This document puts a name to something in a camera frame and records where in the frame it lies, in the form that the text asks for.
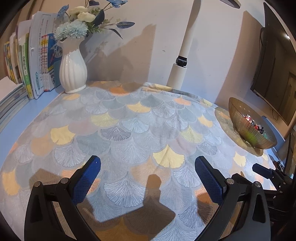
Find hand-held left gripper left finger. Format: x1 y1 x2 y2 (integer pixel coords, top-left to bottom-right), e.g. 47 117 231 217
24 155 101 241

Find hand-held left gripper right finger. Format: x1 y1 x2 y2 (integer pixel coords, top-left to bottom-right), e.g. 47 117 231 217
195 156 271 241

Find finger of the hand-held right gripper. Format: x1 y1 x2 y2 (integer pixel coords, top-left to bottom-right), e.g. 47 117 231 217
253 163 296 193
264 189 296 223

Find amber ribbed glass bowl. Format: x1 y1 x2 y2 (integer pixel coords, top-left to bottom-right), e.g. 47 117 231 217
228 97 277 149

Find dark flat standing device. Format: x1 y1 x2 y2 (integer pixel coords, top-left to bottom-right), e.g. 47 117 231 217
276 131 296 176

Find leaf pattern tablecloth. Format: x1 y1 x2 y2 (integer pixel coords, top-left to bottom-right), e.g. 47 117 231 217
0 81 285 241

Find stack of flat books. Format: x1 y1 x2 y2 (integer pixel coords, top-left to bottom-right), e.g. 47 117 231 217
0 77 29 131

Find white desk lamp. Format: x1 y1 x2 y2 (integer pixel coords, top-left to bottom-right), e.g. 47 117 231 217
166 0 241 90

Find row of upright books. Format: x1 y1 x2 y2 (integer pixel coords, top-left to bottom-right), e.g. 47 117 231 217
3 11 63 100

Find blue and white artificial flowers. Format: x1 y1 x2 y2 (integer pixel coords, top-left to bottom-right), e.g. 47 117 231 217
54 0 136 43

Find dark wall screen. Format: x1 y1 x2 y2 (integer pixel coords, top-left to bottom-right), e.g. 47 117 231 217
250 2 296 127

